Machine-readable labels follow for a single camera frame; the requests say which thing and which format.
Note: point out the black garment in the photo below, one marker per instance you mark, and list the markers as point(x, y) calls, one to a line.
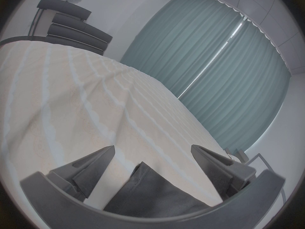
point(147, 194)

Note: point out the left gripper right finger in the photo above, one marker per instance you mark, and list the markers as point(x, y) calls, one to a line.
point(214, 168)

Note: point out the blue-green curtain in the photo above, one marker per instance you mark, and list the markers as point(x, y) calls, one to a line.
point(238, 92)
point(181, 44)

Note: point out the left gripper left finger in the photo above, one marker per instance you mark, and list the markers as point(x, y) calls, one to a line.
point(93, 168)

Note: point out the bed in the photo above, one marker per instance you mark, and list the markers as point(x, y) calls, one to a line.
point(71, 92)

